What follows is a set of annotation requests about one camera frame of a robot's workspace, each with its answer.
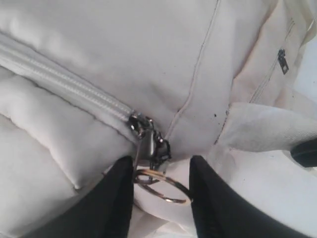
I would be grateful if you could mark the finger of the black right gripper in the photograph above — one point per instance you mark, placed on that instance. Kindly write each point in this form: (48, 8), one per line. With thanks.
(305, 154)

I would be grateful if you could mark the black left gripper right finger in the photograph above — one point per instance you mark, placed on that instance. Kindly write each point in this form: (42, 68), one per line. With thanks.
(266, 197)

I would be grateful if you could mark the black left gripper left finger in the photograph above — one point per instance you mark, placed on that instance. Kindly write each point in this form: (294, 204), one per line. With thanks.
(105, 212)

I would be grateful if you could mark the cream fabric duffel bag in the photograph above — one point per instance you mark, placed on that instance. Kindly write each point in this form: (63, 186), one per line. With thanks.
(84, 83)

